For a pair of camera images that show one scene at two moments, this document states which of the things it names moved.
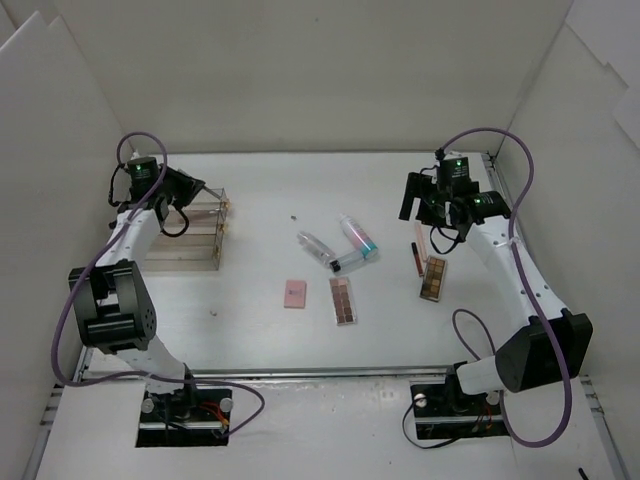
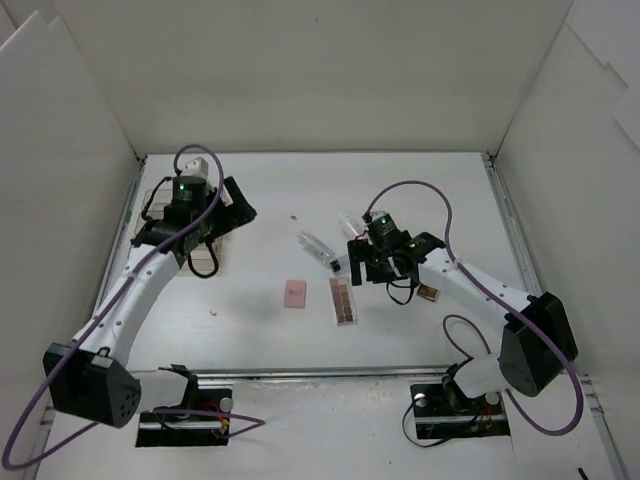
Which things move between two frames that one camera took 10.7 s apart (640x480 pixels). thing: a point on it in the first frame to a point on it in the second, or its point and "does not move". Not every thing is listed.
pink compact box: x=295 y=294 does not move
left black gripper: x=185 y=185 to x=220 y=209
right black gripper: x=411 y=195 to x=373 y=255
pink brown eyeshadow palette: x=343 y=301 does not move
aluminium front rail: x=323 y=371 does not move
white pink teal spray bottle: x=359 y=237 does not move
